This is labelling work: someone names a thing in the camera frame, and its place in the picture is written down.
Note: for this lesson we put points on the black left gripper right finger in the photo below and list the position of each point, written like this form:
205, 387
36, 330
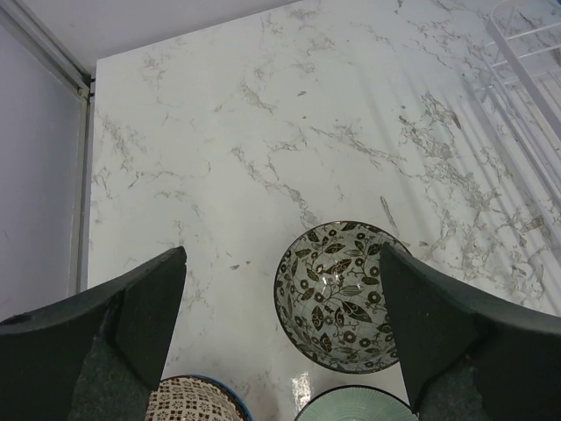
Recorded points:
466, 354

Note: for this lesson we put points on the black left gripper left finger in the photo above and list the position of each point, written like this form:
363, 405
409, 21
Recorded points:
97, 355

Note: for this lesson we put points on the pale green ribbed bowl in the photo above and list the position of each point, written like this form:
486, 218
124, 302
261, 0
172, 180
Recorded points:
356, 402

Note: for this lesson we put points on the black floral patterned bowl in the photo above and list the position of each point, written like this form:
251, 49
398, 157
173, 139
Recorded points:
329, 298

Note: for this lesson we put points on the brown checkered blue-rimmed bowl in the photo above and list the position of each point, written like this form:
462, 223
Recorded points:
195, 397

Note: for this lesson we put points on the white wire dish rack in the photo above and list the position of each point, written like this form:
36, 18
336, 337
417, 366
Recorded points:
524, 60

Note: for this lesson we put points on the aluminium corner frame post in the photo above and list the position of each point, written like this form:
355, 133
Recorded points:
54, 57

